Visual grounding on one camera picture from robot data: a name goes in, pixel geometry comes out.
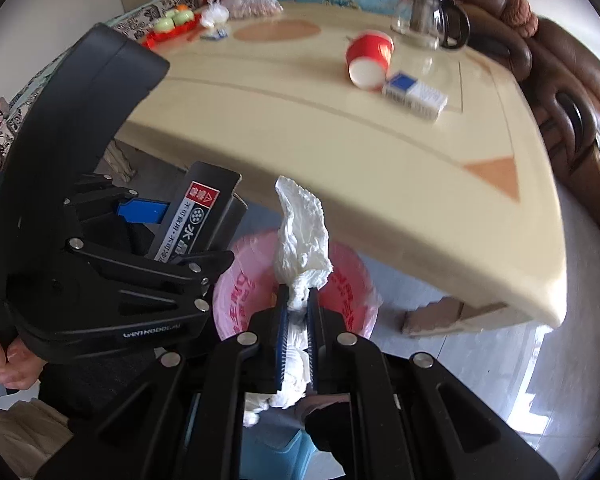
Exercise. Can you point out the black cigarette box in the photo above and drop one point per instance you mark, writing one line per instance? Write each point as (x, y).
(203, 216)

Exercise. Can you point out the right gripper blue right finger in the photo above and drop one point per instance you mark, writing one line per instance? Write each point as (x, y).
(313, 327)

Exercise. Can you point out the small white plastic bag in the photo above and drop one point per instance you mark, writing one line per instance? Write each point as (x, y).
(214, 15)

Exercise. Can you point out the red fruit tray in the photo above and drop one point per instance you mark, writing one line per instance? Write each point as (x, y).
(172, 24)

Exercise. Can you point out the brown leather armchair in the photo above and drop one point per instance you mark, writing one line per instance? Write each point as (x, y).
(563, 91)

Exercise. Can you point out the white tissue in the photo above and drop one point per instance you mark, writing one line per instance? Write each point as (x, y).
(301, 262)

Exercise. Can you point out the blue white medicine box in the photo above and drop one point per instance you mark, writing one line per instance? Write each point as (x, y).
(422, 100)

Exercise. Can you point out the person's left hand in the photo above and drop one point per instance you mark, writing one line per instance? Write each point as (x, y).
(19, 367)

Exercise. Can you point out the red paper cup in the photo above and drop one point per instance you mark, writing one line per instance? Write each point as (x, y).
(368, 59)

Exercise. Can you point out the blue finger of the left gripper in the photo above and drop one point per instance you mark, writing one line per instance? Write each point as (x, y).
(138, 211)

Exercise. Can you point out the cream coffee table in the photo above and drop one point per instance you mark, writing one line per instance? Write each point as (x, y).
(466, 203)

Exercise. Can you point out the glass teapot black handle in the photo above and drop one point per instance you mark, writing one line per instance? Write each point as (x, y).
(432, 24)

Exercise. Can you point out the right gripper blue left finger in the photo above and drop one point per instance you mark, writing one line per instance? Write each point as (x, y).
(281, 325)

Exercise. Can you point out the small blue candy wrappers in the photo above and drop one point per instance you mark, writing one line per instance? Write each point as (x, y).
(215, 34)

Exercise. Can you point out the orange round cushion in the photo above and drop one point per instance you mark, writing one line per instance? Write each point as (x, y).
(519, 16)

